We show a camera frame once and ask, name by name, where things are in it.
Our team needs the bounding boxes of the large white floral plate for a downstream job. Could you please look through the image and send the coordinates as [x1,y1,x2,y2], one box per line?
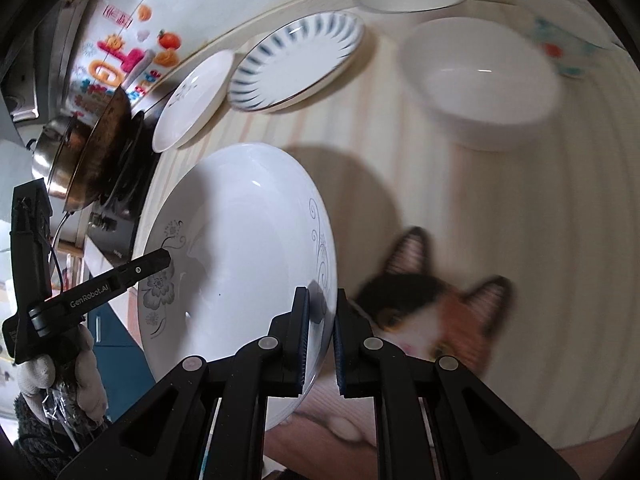
[131,142,338,434]

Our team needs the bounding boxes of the small white plate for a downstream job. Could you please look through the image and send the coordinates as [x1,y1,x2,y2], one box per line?
[152,50,235,154]

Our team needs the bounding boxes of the plain white bowl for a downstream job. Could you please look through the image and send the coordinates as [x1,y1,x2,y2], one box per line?
[397,18,563,152]

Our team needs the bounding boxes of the blue striped white plate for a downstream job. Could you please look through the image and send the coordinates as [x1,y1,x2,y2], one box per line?
[228,11,366,113]

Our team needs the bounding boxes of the white bowl blue rim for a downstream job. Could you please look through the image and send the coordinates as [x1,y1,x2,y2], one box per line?
[514,0,611,79]

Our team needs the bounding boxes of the gloved left hand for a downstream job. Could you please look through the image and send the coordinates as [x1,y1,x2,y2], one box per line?
[14,323,109,424]

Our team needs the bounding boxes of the black gas stove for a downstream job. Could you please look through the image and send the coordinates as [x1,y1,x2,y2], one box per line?
[87,112,160,266]

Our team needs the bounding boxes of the stainless steel pot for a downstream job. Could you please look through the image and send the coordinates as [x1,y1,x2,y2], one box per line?
[27,115,92,198]

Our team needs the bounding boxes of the striped cat print mat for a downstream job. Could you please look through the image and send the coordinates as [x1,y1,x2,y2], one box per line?
[138,34,639,479]

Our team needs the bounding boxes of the dark frying pan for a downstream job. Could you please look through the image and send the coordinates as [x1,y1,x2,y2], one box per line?
[64,87,131,211]

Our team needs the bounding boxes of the colourful wall stickers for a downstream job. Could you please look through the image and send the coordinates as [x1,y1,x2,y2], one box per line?
[65,0,182,122]

